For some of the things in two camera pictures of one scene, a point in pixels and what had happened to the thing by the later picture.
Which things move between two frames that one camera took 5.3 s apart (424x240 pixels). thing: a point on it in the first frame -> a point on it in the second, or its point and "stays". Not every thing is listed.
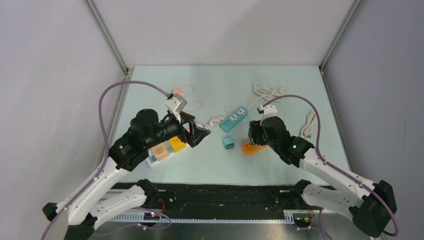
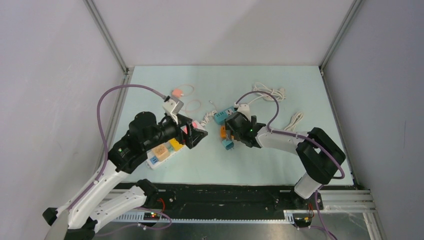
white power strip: (151, 161) stays
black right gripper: (255, 127) -> (253, 121)
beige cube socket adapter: (160, 151) stays
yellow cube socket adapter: (176, 144) stays
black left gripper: (196, 134) stays
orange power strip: (249, 149) -> (223, 134)
